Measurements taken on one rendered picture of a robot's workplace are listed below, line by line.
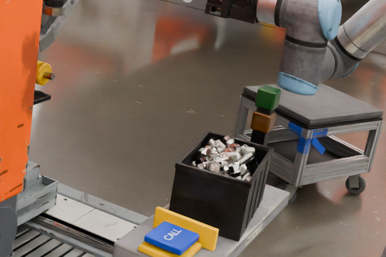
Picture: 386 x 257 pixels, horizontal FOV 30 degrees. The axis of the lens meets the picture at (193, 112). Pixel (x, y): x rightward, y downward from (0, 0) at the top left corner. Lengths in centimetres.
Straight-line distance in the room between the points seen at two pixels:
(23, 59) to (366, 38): 80
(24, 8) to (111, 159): 164
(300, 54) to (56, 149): 138
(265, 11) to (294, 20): 7
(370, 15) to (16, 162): 82
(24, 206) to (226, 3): 79
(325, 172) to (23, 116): 159
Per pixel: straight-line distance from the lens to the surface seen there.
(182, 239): 121
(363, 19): 160
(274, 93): 145
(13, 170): 116
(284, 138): 284
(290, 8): 151
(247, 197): 125
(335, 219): 254
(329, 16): 150
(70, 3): 185
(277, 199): 149
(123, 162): 266
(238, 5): 159
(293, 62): 153
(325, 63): 158
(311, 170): 250
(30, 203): 199
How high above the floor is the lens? 106
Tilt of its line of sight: 19 degrees down
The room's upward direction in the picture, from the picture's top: 10 degrees clockwise
